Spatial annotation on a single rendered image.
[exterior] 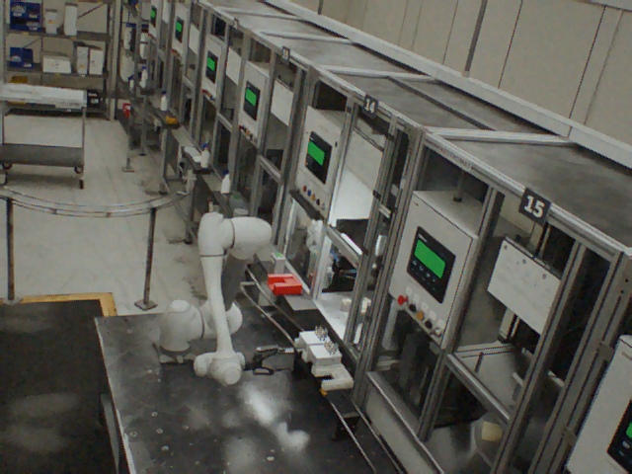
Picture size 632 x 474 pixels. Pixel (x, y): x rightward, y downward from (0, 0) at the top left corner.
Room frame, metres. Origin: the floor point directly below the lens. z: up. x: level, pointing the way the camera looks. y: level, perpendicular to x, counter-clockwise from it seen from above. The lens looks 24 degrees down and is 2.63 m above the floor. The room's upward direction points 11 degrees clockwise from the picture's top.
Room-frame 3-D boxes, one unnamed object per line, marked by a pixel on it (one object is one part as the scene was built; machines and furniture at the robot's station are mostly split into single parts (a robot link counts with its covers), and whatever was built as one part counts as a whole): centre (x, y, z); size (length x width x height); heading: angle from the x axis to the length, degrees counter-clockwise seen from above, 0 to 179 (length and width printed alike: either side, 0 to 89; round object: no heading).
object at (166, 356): (2.72, 0.57, 0.71); 0.22 x 0.18 x 0.06; 28
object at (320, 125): (3.35, -0.03, 1.60); 0.42 x 0.29 x 0.46; 28
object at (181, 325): (2.74, 0.57, 0.85); 0.18 x 0.16 x 0.22; 122
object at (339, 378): (2.62, -0.14, 0.84); 0.36 x 0.14 x 0.10; 28
